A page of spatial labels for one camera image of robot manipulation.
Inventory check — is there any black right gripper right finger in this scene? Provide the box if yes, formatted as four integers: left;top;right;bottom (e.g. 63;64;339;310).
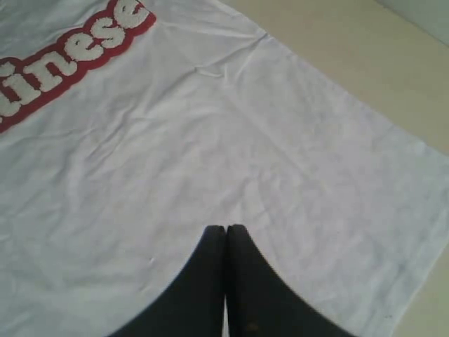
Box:
226;225;350;337

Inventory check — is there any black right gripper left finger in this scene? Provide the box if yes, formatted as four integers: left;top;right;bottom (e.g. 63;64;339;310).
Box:
112;225;225;337

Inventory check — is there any white t-shirt red Chinese patch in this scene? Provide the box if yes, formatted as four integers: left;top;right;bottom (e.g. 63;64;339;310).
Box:
1;1;448;336

